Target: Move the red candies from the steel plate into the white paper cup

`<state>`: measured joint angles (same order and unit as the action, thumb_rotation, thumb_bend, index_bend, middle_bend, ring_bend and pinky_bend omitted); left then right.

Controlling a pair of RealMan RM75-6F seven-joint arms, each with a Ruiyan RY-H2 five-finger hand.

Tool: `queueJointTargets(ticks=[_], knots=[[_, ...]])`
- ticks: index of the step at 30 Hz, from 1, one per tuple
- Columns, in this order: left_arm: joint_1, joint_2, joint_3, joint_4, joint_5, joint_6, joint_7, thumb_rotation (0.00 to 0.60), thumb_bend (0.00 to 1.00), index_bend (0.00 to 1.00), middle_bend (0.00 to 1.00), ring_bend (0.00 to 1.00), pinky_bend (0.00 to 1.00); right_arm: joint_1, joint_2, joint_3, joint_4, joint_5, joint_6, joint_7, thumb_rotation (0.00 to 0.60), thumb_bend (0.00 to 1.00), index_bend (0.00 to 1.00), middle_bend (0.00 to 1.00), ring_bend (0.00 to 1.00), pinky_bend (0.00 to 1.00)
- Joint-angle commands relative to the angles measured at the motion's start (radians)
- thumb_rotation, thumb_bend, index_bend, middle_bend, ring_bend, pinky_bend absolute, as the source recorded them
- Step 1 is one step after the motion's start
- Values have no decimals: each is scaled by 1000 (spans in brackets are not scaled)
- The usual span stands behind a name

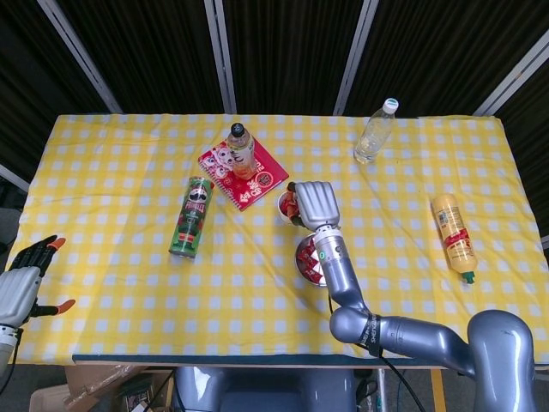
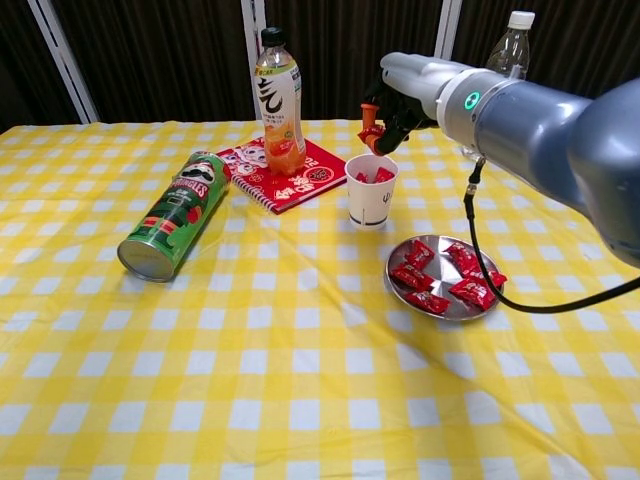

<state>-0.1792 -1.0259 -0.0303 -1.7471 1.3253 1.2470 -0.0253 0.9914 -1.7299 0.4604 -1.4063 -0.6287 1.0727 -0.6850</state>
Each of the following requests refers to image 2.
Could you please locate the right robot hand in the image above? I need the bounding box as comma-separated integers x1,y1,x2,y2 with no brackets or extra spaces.
355,51,465,155

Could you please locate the round metal plate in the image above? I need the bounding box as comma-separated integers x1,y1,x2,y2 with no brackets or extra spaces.
384,234,505,322

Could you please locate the white paper cup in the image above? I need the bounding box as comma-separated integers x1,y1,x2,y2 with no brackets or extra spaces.
344,153,400,230

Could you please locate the black pleated curtain panel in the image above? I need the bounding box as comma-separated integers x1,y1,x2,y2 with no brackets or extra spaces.
0,0,84,134
262,0,446,121
49,0,249,124
452,0,640,99

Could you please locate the clear water bottle white cap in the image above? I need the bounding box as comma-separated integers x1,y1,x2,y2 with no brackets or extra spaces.
483,9,537,81

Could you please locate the orange drink bottle black cap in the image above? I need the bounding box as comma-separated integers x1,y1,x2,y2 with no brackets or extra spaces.
253,27,308,176

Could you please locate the red spiral notebook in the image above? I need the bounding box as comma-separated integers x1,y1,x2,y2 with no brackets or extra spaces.
215,137,350,216

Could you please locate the green Pringles can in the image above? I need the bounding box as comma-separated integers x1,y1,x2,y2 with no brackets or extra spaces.
117,149,234,284

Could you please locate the yellow white checkered tablecloth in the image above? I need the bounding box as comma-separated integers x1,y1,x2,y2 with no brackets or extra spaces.
0,118,640,480

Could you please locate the white metal partition post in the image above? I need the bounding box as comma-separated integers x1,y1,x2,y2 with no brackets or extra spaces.
433,0,464,60
239,0,267,121
27,0,101,125

